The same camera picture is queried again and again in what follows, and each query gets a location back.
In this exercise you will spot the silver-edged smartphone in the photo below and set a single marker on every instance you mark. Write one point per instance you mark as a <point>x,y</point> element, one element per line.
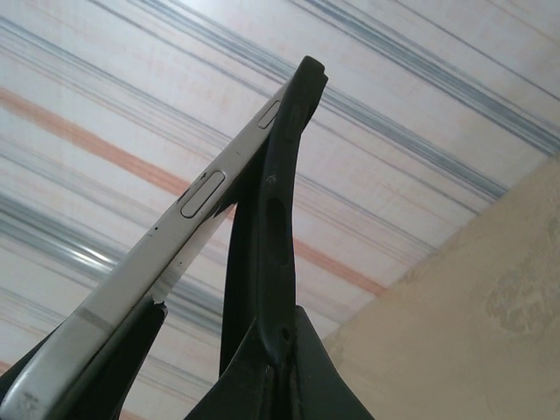
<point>131,271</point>

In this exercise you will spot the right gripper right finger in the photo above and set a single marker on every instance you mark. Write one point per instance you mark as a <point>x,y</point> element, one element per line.
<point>324,385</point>

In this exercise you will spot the black phone case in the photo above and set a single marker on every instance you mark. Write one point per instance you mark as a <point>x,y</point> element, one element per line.
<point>280,166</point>

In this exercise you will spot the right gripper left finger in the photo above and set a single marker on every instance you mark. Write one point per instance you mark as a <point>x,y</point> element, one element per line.
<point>245,394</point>

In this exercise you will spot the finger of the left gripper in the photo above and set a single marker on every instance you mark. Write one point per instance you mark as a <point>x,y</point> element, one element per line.
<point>127,363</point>
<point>11,374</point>

